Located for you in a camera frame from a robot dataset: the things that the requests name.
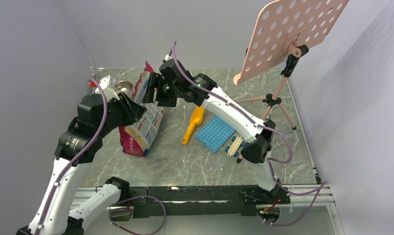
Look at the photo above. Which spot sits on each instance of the blue building block plate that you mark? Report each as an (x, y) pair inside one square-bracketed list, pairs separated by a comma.
[(215, 133)]

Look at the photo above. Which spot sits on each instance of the pink perforated music stand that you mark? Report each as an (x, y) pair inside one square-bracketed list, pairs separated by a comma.
[(284, 32)]

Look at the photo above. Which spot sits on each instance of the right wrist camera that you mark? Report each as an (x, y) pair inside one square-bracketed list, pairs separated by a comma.
[(168, 57)]

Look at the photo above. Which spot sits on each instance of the yellow plastic scoop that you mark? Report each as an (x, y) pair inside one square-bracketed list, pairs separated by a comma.
[(195, 120)]

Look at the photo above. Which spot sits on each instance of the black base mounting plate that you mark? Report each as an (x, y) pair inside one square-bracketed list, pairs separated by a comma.
[(244, 200)]

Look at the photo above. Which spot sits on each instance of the pet food bag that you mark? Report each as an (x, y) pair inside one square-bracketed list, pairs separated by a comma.
[(136, 139)]

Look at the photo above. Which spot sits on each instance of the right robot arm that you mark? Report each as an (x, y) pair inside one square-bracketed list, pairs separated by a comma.
[(257, 133)]

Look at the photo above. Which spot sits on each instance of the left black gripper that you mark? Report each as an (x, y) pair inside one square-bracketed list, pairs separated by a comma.
[(133, 111)]

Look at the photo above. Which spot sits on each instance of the beige blue toy block car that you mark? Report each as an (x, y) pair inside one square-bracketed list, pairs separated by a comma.
[(232, 150)]

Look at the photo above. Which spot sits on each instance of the grey double pet bowl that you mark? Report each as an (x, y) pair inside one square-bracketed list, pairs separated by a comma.
[(124, 87)]

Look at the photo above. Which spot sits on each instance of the clear glass cup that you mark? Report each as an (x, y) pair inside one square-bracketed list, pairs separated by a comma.
[(93, 71)]

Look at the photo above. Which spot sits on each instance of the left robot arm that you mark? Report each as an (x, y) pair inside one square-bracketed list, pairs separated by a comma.
[(96, 117)]

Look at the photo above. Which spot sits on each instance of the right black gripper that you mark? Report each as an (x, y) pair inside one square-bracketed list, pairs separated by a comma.
[(156, 80)]

